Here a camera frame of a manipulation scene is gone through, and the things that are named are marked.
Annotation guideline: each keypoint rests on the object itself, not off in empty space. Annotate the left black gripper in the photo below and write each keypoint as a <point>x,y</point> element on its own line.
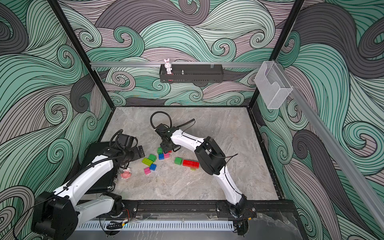
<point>137,155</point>

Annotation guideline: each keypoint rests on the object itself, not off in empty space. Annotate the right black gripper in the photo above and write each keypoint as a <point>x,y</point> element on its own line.
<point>165,149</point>

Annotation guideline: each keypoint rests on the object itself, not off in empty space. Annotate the long red lego brick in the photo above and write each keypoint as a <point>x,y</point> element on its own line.
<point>191,164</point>

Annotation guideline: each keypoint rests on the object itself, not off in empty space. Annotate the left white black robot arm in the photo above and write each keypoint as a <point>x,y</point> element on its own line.
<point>57,214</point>

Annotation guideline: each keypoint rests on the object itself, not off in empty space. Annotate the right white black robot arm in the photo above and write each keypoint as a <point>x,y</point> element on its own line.
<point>211,159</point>

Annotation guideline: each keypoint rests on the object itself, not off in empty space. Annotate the green lego brick right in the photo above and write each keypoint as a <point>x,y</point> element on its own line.
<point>178,161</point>

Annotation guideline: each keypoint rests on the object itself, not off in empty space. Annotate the lime long lego brick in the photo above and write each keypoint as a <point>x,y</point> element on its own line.
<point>147,162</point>

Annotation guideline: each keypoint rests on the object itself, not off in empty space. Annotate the pink toy figure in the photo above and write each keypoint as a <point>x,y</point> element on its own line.
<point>126,174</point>

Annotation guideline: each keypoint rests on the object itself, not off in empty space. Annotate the black box on table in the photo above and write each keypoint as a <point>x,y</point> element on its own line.
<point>105,174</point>

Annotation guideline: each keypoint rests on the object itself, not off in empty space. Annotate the white pink bunny figurine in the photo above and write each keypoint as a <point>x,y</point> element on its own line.
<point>168,66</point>

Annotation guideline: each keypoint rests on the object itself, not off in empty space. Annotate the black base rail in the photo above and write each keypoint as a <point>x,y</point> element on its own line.
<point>217,208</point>

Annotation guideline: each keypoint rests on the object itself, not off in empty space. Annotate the black wall shelf tray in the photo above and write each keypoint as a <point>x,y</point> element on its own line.
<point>197,74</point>

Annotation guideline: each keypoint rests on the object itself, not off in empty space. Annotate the white slotted cable duct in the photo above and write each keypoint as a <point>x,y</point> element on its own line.
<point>149,225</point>

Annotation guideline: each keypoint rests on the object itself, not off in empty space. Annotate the clear plastic wall bin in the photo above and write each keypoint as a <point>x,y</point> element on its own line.
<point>273,84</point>

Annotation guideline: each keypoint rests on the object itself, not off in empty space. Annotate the aluminium rail right wall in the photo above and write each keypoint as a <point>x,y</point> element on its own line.
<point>305,96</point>

